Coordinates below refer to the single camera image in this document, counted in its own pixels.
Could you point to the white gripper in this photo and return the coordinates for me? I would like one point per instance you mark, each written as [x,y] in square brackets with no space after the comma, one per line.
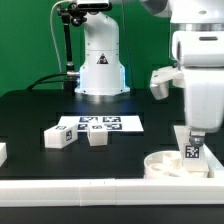
[200,56]

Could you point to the white round stool seat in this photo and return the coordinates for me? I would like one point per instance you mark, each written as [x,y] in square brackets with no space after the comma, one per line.
[168,164]

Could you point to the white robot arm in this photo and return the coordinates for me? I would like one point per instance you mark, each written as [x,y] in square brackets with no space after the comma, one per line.
[100,74]

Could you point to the white sheet with markers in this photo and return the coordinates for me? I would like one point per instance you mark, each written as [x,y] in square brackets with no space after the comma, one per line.
[112,123]

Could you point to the white block at left edge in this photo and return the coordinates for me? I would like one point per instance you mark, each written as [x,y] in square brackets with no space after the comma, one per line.
[3,153]

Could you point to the white obstacle wall frame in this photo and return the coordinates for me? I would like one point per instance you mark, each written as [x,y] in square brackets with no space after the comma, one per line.
[96,192]

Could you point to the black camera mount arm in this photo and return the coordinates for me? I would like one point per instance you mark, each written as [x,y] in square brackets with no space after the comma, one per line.
[70,15]

